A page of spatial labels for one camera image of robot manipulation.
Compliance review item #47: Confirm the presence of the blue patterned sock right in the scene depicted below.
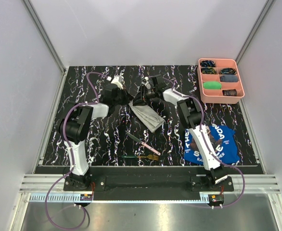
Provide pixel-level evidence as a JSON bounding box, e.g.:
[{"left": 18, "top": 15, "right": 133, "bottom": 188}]
[{"left": 220, "top": 68, "right": 237, "bottom": 75}]

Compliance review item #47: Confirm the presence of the gold fork green handle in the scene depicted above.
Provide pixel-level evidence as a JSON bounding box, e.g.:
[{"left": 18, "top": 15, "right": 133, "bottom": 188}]
[{"left": 122, "top": 154, "right": 159, "bottom": 161}]

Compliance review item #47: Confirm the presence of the grey cloth napkin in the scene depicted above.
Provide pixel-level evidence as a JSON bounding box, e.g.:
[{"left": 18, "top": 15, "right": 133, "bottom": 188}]
[{"left": 128, "top": 101, "right": 165, "bottom": 133}]

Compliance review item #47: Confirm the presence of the dark blue rolled sock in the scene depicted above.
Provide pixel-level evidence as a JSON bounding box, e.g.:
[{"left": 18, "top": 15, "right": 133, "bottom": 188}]
[{"left": 219, "top": 75, "right": 239, "bottom": 82}]

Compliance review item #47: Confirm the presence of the pink divided organizer tray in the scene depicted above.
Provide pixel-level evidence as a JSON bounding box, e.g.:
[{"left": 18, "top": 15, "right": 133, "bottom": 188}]
[{"left": 198, "top": 58, "right": 245, "bottom": 104}]

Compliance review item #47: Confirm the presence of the dark brown rolled sock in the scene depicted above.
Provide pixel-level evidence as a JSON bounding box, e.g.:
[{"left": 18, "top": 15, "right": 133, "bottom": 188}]
[{"left": 222, "top": 89, "right": 237, "bottom": 97}]

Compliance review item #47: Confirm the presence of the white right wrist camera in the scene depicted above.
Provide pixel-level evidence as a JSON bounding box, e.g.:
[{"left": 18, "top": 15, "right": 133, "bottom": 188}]
[{"left": 141, "top": 77, "right": 152, "bottom": 90}]

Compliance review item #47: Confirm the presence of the blue printed t-shirt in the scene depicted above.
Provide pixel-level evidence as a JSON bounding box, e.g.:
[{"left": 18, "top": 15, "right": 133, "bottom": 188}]
[{"left": 184, "top": 124, "right": 240, "bottom": 165}]

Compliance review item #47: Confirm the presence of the blue patterned sock middle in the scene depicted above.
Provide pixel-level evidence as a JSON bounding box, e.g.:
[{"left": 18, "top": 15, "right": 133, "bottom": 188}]
[{"left": 201, "top": 67, "right": 216, "bottom": 75}]

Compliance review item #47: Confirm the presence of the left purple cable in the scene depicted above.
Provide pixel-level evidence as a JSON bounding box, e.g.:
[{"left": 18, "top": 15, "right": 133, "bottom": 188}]
[{"left": 45, "top": 71, "right": 110, "bottom": 228}]

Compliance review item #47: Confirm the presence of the green rolled sock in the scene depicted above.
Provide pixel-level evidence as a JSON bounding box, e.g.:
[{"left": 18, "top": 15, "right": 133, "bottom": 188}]
[{"left": 203, "top": 81, "right": 222, "bottom": 90}]

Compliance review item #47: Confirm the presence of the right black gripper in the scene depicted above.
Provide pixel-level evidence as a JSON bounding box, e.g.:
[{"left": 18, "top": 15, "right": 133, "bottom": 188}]
[{"left": 131, "top": 86, "right": 157, "bottom": 107}]

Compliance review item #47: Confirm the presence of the aluminium frame rail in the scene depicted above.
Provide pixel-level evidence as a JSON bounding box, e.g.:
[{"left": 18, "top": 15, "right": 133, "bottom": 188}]
[{"left": 21, "top": 0, "right": 66, "bottom": 73}]

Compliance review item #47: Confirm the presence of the blue patterned sock top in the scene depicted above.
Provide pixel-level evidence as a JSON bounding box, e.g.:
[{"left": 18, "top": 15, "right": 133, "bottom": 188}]
[{"left": 200, "top": 60, "right": 216, "bottom": 67}]

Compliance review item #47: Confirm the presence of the pink-handled table knife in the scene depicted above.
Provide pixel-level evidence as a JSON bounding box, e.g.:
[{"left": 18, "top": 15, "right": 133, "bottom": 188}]
[{"left": 126, "top": 131, "right": 161, "bottom": 156}]

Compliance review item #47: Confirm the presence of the blue patterned sock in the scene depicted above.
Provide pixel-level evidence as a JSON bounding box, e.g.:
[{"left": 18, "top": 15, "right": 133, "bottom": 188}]
[
  {"left": 201, "top": 67, "right": 216, "bottom": 75},
  {"left": 220, "top": 68, "right": 237, "bottom": 75},
  {"left": 200, "top": 60, "right": 216, "bottom": 67}
]

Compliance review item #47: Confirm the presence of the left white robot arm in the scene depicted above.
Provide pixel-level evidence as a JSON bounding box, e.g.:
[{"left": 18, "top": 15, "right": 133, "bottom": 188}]
[{"left": 58, "top": 83, "right": 133, "bottom": 191}]

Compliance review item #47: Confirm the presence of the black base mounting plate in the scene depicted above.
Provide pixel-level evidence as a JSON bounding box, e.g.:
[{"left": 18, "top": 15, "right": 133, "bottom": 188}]
[{"left": 64, "top": 166, "right": 234, "bottom": 202}]

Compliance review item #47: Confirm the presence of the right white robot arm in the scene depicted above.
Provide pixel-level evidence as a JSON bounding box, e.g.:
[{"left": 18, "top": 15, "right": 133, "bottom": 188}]
[{"left": 132, "top": 75, "right": 228, "bottom": 191}]

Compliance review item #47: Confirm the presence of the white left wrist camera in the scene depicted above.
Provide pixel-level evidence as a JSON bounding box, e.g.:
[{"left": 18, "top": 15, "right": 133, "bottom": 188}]
[{"left": 107, "top": 76, "right": 123, "bottom": 89}]

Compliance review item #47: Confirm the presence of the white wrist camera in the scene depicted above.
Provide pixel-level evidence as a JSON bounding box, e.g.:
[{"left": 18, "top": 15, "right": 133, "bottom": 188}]
[
  {"left": 107, "top": 76, "right": 123, "bottom": 89},
  {"left": 141, "top": 77, "right": 152, "bottom": 90}
]

